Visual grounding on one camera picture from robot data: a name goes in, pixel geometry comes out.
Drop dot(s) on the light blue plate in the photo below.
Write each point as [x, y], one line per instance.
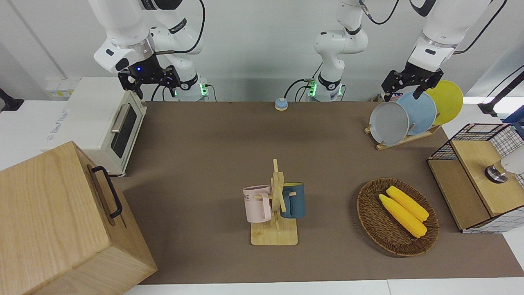
[421, 112]

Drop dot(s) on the brown wicker basket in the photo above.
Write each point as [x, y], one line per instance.
[376, 221]

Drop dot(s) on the yellow plate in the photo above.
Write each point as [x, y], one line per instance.
[448, 102]

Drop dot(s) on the white toaster oven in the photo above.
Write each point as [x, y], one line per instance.
[90, 114]

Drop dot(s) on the yellow corn cob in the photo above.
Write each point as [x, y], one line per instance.
[409, 203]
[403, 216]

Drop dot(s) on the wooden mug rack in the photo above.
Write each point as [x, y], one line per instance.
[274, 235]

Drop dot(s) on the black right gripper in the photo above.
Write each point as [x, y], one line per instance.
[145, 71]

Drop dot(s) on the wooden cabinet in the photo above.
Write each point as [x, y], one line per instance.
[49, 221]

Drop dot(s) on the wooden plate rack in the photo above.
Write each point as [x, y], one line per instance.
[409, 139]

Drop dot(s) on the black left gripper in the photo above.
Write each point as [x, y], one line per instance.
[417, 76]

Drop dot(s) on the light blue service bell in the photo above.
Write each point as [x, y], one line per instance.
[281, 104]

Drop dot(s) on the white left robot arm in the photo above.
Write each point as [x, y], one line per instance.
[339, 41]

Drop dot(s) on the dark blue mug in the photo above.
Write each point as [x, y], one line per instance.
[295, 200]

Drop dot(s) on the pink mug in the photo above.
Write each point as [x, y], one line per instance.
[256, 205]

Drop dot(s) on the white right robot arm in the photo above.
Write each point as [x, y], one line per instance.
[123, 24]

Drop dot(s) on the gray plate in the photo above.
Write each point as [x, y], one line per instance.
[389, 123]

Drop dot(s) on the black stand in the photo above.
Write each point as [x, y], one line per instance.
[10, 102]
[497, 100]

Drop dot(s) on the brown table mat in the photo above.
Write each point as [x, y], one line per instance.
[204, 164]

